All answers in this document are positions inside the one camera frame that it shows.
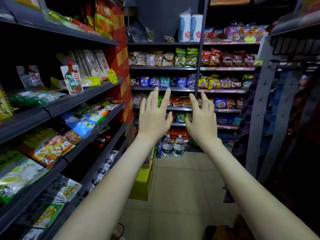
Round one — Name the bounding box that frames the person's right hand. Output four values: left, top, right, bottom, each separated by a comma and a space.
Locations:
185, 92, 218, 145

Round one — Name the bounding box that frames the person's left hand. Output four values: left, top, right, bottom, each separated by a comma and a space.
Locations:
138, 87, 173, 145

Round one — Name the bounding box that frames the clear water bottle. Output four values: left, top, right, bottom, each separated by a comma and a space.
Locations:
173, 134, 186, 158
162, 134, 174, 158

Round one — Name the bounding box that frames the person's left forearm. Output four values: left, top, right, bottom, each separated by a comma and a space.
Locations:
53, 133, 160, 240

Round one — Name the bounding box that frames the person's right forearm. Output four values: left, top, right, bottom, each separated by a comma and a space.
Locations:
197, 137, 319, 240

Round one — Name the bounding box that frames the dark snack shelf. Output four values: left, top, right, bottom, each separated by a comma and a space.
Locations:
0, 0, 129, 240
127, 0, 202, 153
197, 0, 264, 148

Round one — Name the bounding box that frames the row of blue red packets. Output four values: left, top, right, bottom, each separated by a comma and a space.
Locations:
212, 96, 244, 110

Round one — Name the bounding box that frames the row of orange snack packets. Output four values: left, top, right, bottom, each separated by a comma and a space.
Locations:
132, 93, 193, 108

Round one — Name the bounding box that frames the row of blue snack packets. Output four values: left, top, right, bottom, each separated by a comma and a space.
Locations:
130, 73, 198, 89

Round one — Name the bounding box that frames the row of yellow mixed packets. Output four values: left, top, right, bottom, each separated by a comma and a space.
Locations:
198, 73, 253, 91

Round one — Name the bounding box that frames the yellow star price tag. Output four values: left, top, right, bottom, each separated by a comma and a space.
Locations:
107, 68, 119, 85

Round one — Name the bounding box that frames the yellow cardboard box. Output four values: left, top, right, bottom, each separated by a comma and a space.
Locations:
129, 147, 156, 202

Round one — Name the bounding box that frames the white metal display rack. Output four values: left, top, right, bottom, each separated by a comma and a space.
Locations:
246, 0, 320, 184

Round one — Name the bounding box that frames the row of beige green packets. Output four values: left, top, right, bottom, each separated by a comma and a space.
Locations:
128, 47, 199, 67

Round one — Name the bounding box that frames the stack of red cardboard boxes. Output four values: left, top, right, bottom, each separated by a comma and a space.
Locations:
105, 2, 134, 123

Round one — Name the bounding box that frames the row of dark red packets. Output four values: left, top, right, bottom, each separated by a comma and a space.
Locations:
201, 47, 263, 68

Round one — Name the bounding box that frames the pile of blue white packets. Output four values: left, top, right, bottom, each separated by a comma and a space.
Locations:
61, 102, 106, 138

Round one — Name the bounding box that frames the row of white noodle packets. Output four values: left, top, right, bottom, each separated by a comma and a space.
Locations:
56, 49, 110, 82

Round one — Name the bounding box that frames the sauce pouch red cap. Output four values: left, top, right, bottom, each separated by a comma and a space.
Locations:
60, 60, 83, 95

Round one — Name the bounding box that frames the white tissue pack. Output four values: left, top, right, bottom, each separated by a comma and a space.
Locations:
190, 14, 203, 43
178, 8, 192, 43

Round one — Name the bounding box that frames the row of pink purple packets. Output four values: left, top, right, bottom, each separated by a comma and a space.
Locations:
204, 21, 269, 42

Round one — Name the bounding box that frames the pile of orange printed packets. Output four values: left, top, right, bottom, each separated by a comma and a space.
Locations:
16, 127, 83, 170

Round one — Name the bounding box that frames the stack of orange snack packets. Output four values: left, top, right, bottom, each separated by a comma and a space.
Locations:
46, 0, 118, 40

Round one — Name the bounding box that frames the grey printed pouch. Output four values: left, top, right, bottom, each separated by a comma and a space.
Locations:
16, 65, 44, 89

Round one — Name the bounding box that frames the pile of green white packets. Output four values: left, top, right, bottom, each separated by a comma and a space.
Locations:
0, 147, 49, 204

